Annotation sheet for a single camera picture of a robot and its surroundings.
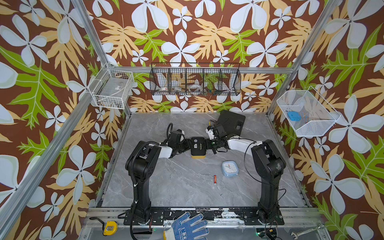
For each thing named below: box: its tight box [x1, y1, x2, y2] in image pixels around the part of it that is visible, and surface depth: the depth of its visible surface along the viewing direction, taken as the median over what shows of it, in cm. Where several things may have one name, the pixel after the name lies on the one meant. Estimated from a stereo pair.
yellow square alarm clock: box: [191, 136, 206, 159], surface depth 98 cm
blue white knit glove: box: [163, 211, 210, 240], surface depth 72 cm
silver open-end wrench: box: [291, 226, 322, 240], surface depth 72 cm
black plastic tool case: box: [216, 110, 246, 137], surface depth 111 cm
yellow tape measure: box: [102, 221, 118, 236], surface depth 71 cm
